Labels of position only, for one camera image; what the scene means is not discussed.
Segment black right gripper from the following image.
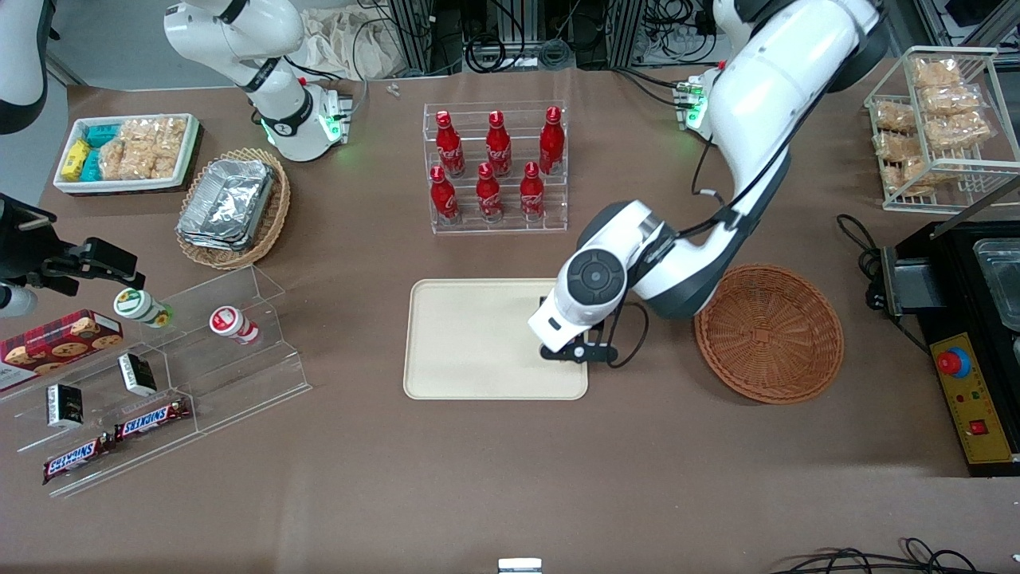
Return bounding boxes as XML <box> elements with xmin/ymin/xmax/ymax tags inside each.
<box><xmin>0</xmin><ymin>194</ymin><xmax>147</xmax><ymax>291</ymax></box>

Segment beige plastic serving tray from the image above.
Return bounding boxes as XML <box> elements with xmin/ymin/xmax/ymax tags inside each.
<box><xmin>403</xmin><ymin>277</ymin><xmax>590</xmax><ymax>401</ymax></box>

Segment white rectangular snack tray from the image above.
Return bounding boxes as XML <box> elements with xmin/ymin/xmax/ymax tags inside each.
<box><xmin>53</xmin><ymin>112</ymin><xmax>201</xmax><ymax>195</ymax></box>

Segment round brown wicker basket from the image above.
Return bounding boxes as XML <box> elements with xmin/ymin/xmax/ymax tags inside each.
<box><xmin>694</xmin><ymin>264</ymin><xmax>845</xmax><ymax>406</ymax></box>

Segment oval light wicker basket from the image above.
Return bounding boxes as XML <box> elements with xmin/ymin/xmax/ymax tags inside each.
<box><xmin>175</xmin><ymin>147</ymin><xmax>292</xmax><ymax>271</ymax></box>

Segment green lid yogurt cup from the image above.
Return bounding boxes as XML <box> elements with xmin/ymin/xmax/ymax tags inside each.
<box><xmin>112</xmin><ymin>287</ymin><xmax>175</xmax><ymax>329</ymax></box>

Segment red cookie box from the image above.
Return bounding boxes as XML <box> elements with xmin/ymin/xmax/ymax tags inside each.
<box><xmin>0</xmin><ymin>309</ymin><xmax>125</xmax><ymax>392</ymax></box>

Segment yellow snack pack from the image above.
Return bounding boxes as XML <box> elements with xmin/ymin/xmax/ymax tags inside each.
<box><xmin>61</xmin><ymin>139</ymin><xmax>93</xmax><ymax>181</ymax></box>

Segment small black drink carton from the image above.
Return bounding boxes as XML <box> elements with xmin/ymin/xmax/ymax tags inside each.
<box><xmin>118</xmin><ymin>352</ymin><xmax>159</xmax><ymax>398</ymax></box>
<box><xmin>45</xmin><ymin>383</ymin><xmax>85</xmax><ymax>431</ymax></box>

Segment clear rice cracker bag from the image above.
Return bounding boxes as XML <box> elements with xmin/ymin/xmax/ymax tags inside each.
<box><xmin>99</xmin><ymin>116</ymin><xmax>189</xmax><ymax>182</ymax></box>

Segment stacked aluminium foil trays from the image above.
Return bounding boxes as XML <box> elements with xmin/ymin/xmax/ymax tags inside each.
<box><xmin>176</xmin><ymin>158</ymin><xmax>277</xmax><ymax>253</ymax></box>

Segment red lid yogurt cup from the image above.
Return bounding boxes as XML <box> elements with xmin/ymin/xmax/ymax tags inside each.
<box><xmin>209</xmin><ymin>305</ymin><xmax>262</xmax><ymax>346</ymax></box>

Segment clear acrylic bottle rack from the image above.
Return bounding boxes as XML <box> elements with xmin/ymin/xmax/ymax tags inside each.
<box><xmin>422</xmin><ymin>100</ymin><xmax>569</xmax><ymax>235</ymax></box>

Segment snickers chocolate bar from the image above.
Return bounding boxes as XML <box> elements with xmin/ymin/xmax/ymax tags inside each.
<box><xmin>113</xmin><ymin>396</ymin><xmax>193</xmax><ymax>442</ymax></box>
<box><xmin>42</xmin><ymin>434</ymin><xmax>113</xmax><ymax>486</ymax></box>

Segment red cola bottle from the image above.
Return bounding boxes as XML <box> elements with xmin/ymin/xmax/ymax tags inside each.
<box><xmin>435</xmin><ymin>110</ymin><xmax>467</xmax><ymax>179</ymax></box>
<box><xmin>485</xmin><ymin>110</ymin><xmax>513</xmax><ymax>179</ymax></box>
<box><xmin>520</xmin><ymin>162</ymin><xmax>546</xmax><ymax>222</ymax></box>
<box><xmin>430</xmin><ymin>165</ymin><xmax>461</xmax><ymax>226</ymax></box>
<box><xmin>539</xmin><ymin>106</ymin><xmax>566</xmax><ymax>176</ymax></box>
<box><xmin>476</xmin><ymin>162</ymin><xmax>504</xmax><ymax>223</ymax></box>

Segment clear acrylic stepped shelf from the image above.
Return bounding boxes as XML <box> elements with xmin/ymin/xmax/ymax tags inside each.
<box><xmin>0</xmin><ymin>265</ymin><xmax>313</xmax><ymax>500</ymax></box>

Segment crumpled beige cloth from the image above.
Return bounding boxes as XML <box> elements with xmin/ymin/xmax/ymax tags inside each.
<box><xmin>301</xmin><ymin>6</ymin><xmax>401</xmax><ymax>81</ymax></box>

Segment black appliance housing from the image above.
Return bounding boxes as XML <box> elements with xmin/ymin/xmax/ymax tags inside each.
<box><xmin>880</xmin><ymin>219</ymin><xmax>1020</xmax><ymax>479</ymax></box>

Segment clear bagged pastry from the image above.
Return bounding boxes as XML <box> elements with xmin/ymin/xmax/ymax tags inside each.
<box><xmin>924</xmin><ymin>111</ymin><xmax>995</xmax><ymax>152</ymax></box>
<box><xmin>920</xmin><ymin>83</ymin><xmax>987</xmax><ymax>116</ymax></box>
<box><xmin>912</xmin><ymin>57</ymin><xmax>963</xmax><ymax>88</ymax></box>
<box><xmin>874</xmin><ymin>101</ymin><xmax>918</xmax><ymax>133</ymax></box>
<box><xmin>885</xmin><ymin>155</ymin><xmax>955</xmax><ymax>197</ymax></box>
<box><xmin>874</xmin><ymin>131</ymin><xmax>927</xmax><ymax>161</ymax></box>

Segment yellow emergency stop box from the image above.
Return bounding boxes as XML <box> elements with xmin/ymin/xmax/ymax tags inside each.
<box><xmin>929</xmin><ymin>332</ymin><xmax>1018</xmax><ymax>466</ymax></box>

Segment clear plastic container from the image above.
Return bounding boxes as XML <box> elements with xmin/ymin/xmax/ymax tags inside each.
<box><xmin>972</xmin><ymin>238</ymin><xmax>1020</xmax><ymax>332</ymax></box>

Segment black appliance power cable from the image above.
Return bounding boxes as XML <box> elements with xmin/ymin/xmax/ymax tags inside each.
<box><xmin>836</xmin><ymin>213</ymin><xmax>901</xmax><ymax>313</ymax></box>

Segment black floor cable bundle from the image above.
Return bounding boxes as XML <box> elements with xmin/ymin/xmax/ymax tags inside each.
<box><xmin>765</xmin><ymin>537</ymin><xmax>983</xmax><ymax>574</ymax></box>

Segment white wire rack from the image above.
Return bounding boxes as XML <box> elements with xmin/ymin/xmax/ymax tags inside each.
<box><xmin>864</xmin><ymin>45</ymin><xmax>1020</xmax><ymax>213</ymax></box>

